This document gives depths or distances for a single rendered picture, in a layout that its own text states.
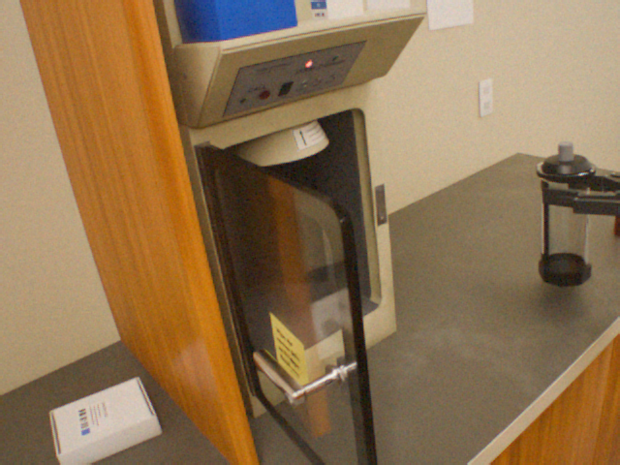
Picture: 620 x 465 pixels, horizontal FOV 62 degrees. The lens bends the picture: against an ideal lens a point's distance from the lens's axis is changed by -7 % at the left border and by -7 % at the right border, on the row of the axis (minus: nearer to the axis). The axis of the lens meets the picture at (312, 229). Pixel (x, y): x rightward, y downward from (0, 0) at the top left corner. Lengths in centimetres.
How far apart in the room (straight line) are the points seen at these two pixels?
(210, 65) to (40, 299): 69
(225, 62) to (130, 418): 58
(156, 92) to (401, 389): 60
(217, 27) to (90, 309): 75
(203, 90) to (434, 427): 57
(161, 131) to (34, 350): 71
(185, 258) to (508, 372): 57
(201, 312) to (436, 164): 117
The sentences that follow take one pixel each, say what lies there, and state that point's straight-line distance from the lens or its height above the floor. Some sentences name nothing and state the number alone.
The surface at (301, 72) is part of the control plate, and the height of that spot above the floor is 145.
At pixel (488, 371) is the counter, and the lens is 96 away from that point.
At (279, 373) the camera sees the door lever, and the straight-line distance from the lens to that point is 55.
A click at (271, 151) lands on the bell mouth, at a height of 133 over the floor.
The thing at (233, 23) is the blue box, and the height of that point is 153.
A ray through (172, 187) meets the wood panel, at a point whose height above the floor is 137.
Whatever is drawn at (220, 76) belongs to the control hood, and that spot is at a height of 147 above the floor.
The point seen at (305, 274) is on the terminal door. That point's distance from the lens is 51.
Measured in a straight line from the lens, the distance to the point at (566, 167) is 104.
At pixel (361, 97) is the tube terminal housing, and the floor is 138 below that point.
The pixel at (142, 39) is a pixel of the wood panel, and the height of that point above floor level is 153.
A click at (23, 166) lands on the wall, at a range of 108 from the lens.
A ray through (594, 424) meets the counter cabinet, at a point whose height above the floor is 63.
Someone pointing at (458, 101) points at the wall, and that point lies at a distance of 175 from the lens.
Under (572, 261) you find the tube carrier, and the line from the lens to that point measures 110.
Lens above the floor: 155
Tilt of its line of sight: 24 degrees down
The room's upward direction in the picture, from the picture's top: 8 degrees counter-clockwise
